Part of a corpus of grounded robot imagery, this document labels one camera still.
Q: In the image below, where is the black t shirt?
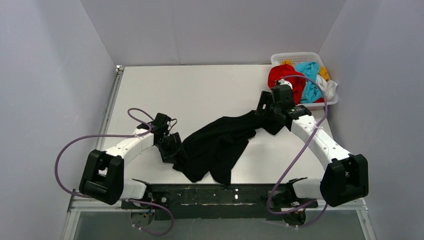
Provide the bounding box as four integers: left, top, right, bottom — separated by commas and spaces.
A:
172, 110, 284, 185

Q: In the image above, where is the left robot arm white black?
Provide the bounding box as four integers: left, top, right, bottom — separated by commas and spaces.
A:
78, 113, 186, 205

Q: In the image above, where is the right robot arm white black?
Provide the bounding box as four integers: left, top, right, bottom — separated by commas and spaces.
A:
255, 81, 369, 208

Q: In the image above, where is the red t shirt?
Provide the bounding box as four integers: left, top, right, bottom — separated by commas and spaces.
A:
267, 64, 307, 105

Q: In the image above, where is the light blue t shirt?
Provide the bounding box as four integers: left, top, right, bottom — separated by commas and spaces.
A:
294, 61, 324, 104

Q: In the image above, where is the white plastic laundry basket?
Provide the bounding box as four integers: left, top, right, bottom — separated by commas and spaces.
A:
270, 51, 340, 112

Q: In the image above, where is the white t shirt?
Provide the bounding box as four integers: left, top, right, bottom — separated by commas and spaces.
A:
316, 74, 338, 101

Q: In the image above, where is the orange yellow t shirt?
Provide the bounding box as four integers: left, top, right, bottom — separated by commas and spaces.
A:
295, 61, 330, 82

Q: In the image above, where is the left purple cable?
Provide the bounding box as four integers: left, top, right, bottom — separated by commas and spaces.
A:
54, 107, 175, 237

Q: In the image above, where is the purple cable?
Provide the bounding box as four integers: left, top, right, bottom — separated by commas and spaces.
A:
261, 74, 329, 229
54, 107, 175, 237

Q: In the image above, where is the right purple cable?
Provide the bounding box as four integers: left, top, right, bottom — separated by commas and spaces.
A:
261, 74, 329, 229

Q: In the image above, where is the aluminium frame rail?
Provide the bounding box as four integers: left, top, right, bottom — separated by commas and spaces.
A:
63, 65, 376, 240

